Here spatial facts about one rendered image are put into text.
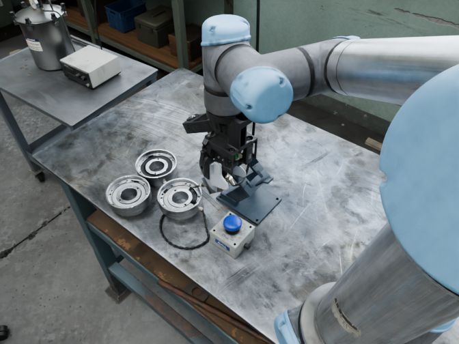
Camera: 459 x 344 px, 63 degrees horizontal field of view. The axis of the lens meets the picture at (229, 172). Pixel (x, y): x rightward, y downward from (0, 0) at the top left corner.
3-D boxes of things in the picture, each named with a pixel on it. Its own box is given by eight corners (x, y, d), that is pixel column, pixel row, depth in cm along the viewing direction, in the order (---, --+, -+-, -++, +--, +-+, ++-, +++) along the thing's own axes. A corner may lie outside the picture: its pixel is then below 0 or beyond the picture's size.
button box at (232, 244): (210, 242, 83) (209, 230, 80) (229, 222, 87) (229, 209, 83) (238, 263, 80) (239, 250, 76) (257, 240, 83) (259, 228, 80)
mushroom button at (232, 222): (219, 235, 82) (218, 221, 78) (231, 223, 84) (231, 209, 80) (233, 245, 80) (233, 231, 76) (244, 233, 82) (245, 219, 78)
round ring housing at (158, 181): (132, 168, 99) (129, 157, 96) (169, 155, 103) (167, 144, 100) (146, 194, 93) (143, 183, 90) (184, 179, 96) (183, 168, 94)
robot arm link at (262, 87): (322, 65, 49) (281, 34, 56) (244, 84, 46) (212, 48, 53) (313, 115, 54) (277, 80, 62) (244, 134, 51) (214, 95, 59)
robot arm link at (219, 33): (212, 35, 52) (192, 15, 58) (214, 103, 59) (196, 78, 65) (262, 27, 54) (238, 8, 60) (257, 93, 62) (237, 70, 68)
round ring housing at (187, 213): (151, 212, 89) (148, 201, 86) (175, 183, 96) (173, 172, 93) (188, 228, 86) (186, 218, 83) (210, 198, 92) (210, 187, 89)
